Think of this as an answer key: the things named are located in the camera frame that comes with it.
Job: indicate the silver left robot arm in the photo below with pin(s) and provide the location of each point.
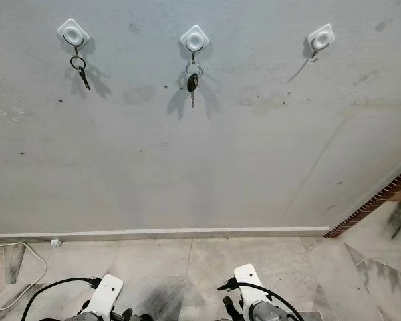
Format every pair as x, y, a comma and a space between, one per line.
83, 317

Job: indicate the white baseboard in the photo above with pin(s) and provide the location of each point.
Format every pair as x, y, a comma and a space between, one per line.
160, 233

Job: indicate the red tile door trim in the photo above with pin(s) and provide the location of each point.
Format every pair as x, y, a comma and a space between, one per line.
374, 197

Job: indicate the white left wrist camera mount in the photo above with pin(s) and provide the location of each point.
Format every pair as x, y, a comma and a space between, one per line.
108, 294

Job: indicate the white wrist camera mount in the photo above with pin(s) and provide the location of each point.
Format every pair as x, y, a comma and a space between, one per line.
247, 279
108, 294

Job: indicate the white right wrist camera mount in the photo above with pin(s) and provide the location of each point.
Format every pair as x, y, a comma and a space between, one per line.
247, 279

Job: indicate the white square wall hook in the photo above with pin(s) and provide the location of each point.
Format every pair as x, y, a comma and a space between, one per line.
194, 40
73, 32
321, 37

